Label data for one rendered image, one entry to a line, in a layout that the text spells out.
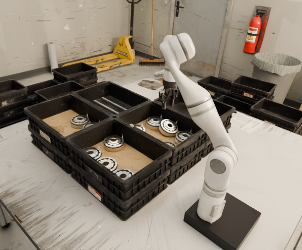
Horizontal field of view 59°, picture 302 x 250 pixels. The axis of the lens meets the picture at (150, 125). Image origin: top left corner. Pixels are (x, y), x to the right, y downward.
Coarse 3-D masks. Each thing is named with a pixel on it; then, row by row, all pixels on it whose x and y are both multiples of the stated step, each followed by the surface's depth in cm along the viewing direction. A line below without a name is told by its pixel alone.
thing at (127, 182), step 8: (112, 120) 137; (88, 128) 128; (72, 136) 122; (144, 136) 126; (72, 144) 117; (160, 144) 120; (80, 152) 113; (168, 152) 116; (88, 160) 111; (96, 160) 109; (160, 160) 111; (104, 168) 105; (144, 168) 106; (152, 168) 109; (112, 176) 102; (136, 176) 102; (120, 184) 100; (128, 184) 100
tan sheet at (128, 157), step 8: (96, 144) 135; (104, 152) 129; (112, 152) 130; (120, 152) 130; (128, 152) 130; (136, 152) 131; (120, 160) 125; (128, 160) 125; (136, 160) 126; (144, 160) 126; (152, 160) 126; (120, 168) 120; (128, 168) 120; (136, 168) 121
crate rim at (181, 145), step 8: (144, 104) 154; (160, 104) 155; (128, 112) 144; (176, 112) 147; (120, 120) 137; (192, 120) 141; (136, 128) 131; (152, 136) 126; (192, 136) 127; (184, 144) 123; (176, 152) 120
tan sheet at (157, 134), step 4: (144, 120) 158; (136, 124) 153; (140, 124) 154; (144, 124) 154; (148, 128) 150; (148, 132) 147; (152, 132) 147; (156, 132) 147; (160, 132) 147; (156, 136) 144; (160, 136) 144; (164, 136) 144; (168, 136) 144; (172, 136) 144; (164, 140) 141; (168, 140) 141; (172, 140) 141; (176, 144) 138
